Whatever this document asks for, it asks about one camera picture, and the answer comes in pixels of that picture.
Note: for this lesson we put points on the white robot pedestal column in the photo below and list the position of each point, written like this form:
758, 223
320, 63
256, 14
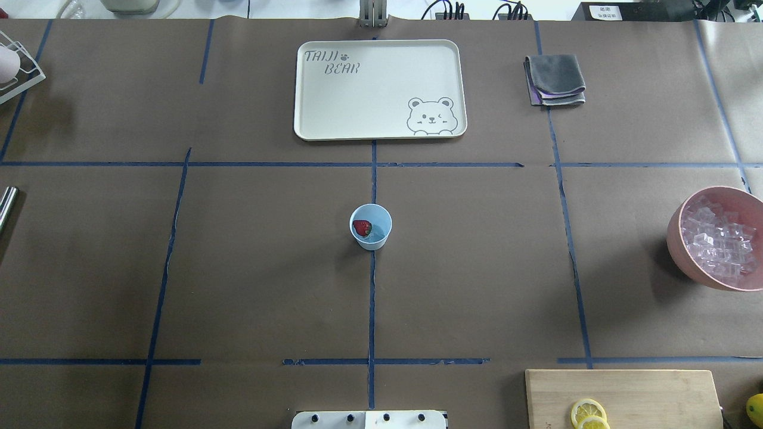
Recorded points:
416, 418

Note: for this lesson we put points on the pink cup on rack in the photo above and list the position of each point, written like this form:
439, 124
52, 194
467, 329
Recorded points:
10, 63

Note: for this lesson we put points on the grey purple folded cloth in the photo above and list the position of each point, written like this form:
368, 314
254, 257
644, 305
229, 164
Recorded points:
554, 80

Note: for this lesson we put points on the yellow lemon lower right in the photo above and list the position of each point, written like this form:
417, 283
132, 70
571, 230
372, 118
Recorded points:
754, 409

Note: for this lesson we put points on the white cup rack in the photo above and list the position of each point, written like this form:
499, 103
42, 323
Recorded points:
30, 72

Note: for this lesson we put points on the pink bowl with ice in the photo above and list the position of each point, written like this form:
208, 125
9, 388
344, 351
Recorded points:
714, 237

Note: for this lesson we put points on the wooden cutting board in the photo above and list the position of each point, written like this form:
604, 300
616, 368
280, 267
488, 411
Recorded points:
665, 398

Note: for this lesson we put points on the red strawberry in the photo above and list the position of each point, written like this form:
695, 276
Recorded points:
362, 227

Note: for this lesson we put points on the aluminium frame post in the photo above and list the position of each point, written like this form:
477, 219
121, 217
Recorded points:
373, 13

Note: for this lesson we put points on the light blue cup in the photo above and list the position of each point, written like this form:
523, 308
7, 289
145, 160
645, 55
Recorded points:
382, 226

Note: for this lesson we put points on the steel muddler black handle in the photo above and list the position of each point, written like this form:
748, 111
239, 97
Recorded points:
7, 203

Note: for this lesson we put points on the cream serving tray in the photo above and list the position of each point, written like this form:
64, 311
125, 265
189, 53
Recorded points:
379, 89

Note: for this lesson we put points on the yellow lemon slices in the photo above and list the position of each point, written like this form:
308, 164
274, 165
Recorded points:
588, 413

